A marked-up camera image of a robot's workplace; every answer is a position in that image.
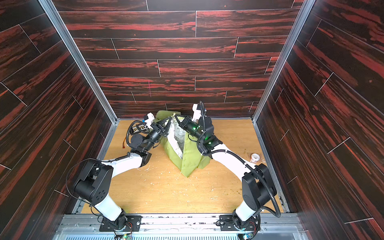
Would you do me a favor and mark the green jacket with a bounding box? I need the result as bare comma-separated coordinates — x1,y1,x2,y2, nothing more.
155,110,211,178

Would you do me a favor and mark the black battery pack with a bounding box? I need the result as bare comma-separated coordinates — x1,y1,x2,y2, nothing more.
129,124,150,135

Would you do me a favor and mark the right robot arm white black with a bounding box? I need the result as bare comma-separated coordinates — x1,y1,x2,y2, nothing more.
175,115,282,230

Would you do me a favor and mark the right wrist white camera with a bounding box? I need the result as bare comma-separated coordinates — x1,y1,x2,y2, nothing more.
192,101,207,123

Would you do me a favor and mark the aluminium front rail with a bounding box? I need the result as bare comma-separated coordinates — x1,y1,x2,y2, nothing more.
53,214,311,240

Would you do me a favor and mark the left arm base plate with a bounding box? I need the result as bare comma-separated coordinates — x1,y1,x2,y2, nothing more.
99,215,142,232

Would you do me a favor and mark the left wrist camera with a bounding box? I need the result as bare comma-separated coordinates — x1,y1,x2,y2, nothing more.
143,113,155,129

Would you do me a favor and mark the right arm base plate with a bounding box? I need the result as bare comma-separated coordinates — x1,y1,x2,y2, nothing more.
216,215,260,231

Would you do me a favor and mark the white tape roll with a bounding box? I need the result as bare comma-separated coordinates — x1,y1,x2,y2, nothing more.
251,153,261,163

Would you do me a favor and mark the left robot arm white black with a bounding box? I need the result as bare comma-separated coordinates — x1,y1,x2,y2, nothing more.
74,113,172,231

